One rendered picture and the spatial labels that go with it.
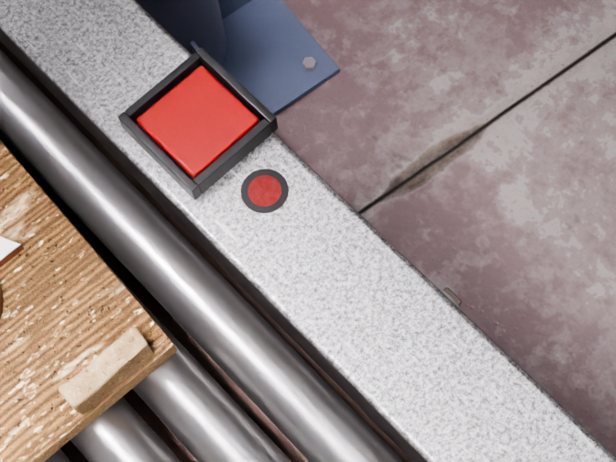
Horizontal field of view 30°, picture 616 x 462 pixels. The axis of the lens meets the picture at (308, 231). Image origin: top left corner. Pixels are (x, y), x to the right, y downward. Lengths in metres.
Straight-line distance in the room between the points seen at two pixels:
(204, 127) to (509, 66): 1.13
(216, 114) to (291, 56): 1.07
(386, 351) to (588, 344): 1.00
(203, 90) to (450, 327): 0.23
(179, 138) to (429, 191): 1.02
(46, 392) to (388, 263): 0.23
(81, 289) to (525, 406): 0.29
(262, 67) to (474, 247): 0.44
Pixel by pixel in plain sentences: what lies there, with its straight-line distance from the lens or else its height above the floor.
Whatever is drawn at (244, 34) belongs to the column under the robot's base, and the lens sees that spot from 1.87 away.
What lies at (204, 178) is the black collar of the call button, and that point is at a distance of 0.75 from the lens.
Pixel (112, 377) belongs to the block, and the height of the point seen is 0.96.
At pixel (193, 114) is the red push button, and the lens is 0.78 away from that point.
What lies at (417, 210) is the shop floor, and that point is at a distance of 1.74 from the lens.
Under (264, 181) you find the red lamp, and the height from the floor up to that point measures 0.92.
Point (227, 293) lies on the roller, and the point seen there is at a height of 0.92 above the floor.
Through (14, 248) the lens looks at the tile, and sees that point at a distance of 0.75.
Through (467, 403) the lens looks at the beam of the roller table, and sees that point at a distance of 0.72.
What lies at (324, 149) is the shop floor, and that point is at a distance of 1.78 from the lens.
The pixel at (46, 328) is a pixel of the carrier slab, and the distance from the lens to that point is 0.74.
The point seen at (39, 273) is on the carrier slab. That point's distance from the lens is 0.75.
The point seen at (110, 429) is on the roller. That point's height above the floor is 0.92.
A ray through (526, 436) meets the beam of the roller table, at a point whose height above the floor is 0.92.
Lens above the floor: 1.62
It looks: 69 degrees down
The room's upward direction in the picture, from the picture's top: 7 degrees counter-clockwise
